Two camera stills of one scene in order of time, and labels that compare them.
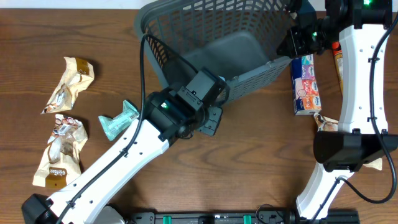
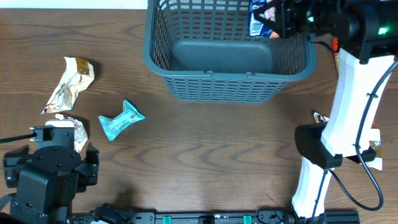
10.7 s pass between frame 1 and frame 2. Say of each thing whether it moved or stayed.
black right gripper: moved
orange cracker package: stayed
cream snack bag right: stayed
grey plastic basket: moved
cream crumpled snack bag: stayed
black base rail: stayed
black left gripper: moved
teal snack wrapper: stayed
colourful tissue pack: moved
